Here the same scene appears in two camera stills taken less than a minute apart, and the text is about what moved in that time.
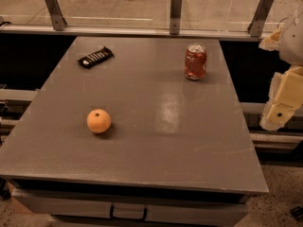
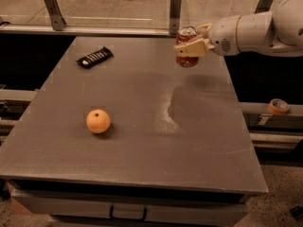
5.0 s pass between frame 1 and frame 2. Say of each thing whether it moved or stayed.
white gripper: moved
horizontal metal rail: stayed
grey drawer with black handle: stayed
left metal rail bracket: stayed
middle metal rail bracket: stayed
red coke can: moved
